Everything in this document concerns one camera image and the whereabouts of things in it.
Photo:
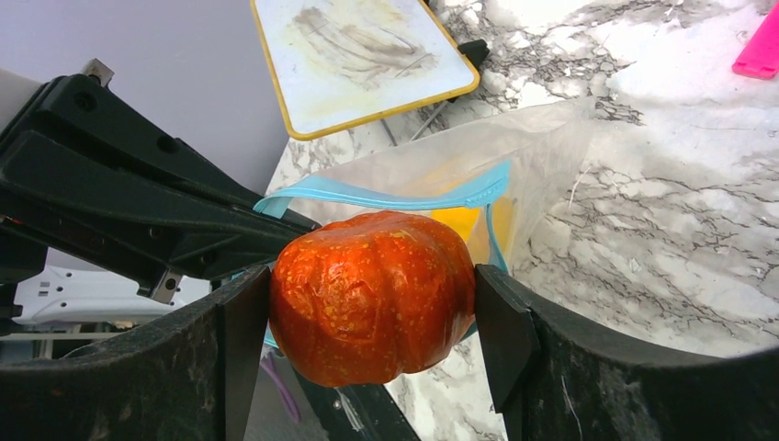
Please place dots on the orange pumpkin toy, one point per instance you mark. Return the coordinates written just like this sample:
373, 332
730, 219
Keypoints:
364, 300

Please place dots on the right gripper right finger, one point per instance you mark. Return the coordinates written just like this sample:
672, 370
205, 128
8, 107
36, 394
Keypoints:
556, 375

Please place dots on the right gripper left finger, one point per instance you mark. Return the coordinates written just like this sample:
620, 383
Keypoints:
188, 375

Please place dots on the clear zip top bag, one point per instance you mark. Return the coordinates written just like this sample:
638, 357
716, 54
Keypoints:
530, 155

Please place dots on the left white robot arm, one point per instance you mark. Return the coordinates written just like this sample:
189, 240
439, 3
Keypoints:
41, 284

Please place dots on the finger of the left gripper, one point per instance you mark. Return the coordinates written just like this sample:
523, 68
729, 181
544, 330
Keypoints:
127, 223
88, 118

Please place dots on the pink plastic clip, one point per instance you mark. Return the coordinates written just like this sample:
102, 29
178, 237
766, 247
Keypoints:
759, 58

